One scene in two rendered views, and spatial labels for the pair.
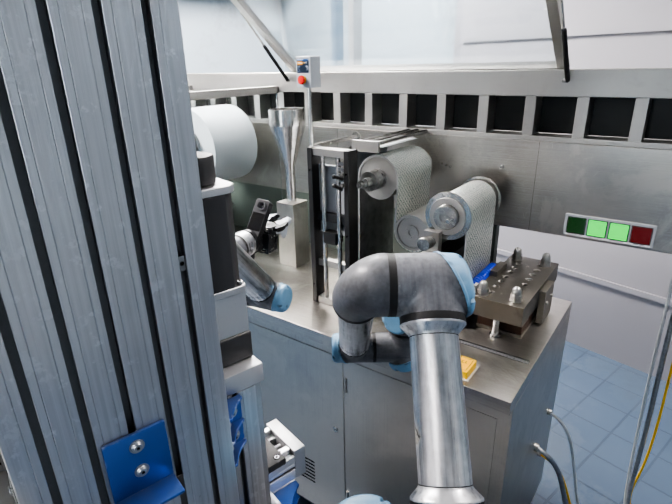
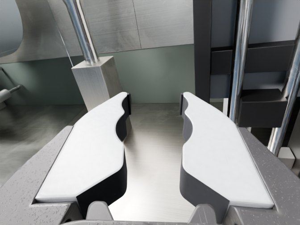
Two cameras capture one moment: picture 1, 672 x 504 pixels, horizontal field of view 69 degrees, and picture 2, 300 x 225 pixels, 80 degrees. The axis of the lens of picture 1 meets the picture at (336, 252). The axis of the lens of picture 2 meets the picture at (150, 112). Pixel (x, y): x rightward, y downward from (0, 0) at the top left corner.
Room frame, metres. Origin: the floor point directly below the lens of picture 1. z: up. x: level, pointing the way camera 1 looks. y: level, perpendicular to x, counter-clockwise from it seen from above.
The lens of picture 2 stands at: (1.37, 0.20, 1.29)
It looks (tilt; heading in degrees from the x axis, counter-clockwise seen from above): 32 degrees down; 343
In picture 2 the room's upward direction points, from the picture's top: 10 degrees counter-clockwise
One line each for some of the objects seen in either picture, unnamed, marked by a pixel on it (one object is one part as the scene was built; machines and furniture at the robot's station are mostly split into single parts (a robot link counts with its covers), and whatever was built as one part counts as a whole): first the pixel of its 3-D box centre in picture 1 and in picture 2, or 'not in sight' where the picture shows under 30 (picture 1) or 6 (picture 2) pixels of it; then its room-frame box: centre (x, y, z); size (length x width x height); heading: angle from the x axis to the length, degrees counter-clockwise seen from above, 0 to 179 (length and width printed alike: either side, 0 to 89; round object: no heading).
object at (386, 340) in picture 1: (397, 347); not in sight; (1.06, -0.15, 1.01); 0.11 x 0.08 x 0.11; 89
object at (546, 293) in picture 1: (545, 301); not in sight; (1.38, -0.66, 0.97); 0.10 x 0.03 x 0.11; 143
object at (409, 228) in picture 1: (429, 222); not in sight; (1.57, -0.32, 1.18); 0.26 x 0.12 x 0.12; 143
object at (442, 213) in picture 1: (446, 217); not in sight; (1.39, -0.33, 1.25); 0.07 x 0.02 x 0.07; 53
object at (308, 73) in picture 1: (306, 72); not in sight; (1.75, 0.09, 1.66); 0.07 x 0.07 x 0.10; 48
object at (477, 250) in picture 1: (478, 250); not in sight; (1.46, -0.46, 1.11); 0.23 x 0.01 x 0.18; 143
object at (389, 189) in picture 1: (397, 171); not in sight; (1.66, -0.22, 1.34); 0.25 x 0.14 x 0.14; 143
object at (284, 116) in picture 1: (287, 116); not in sight; (1.92, 0.17, 1.50); 0.14 x 0.14 x 0.06
